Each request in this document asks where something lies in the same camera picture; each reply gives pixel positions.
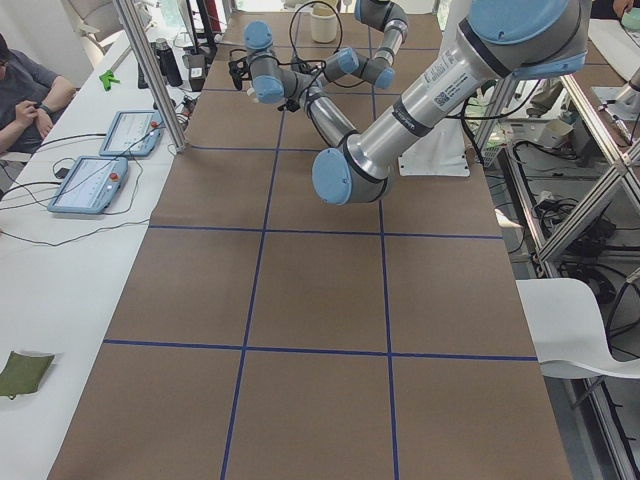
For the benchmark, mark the near blue teach pendant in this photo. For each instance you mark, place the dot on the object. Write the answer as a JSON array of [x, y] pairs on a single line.
[[90, 185]]

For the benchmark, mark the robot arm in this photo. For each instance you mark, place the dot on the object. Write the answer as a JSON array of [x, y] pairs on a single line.
[[496, 39], [386, 17]]

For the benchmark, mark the white plastic cup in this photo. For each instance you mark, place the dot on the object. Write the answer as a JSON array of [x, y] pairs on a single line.
[[251, 93]]

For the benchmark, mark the cream white basket container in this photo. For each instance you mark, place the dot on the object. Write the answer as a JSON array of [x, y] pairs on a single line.
[[323, 27]]

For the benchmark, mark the far blue teach pendant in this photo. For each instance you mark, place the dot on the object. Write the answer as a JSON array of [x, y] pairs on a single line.
[[133, 132]]

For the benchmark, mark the blue teach pendant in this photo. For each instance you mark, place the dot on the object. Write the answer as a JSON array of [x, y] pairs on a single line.
[[90, 185], [133, 132]]

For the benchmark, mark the green plastic tool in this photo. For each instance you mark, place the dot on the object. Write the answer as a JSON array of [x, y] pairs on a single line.
[[108, 79]]

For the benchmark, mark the white plastic chair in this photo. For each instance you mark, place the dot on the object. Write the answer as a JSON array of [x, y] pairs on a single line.
[[567, 331]]

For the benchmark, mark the aluminium frame post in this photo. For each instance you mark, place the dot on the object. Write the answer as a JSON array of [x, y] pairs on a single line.
[[135, 31]]

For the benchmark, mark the green cloth object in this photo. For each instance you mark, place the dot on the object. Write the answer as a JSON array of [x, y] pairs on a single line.
[[22, 374]]

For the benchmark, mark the black water bottle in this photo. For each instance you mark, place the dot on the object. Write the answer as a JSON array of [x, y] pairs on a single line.
[[167, 61]]

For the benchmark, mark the person in grey shirt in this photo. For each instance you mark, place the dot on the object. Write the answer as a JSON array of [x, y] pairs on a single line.
[[33, 98]]

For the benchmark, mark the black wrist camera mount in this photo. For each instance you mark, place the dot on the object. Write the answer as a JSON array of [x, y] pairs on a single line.
[[239, 69]]

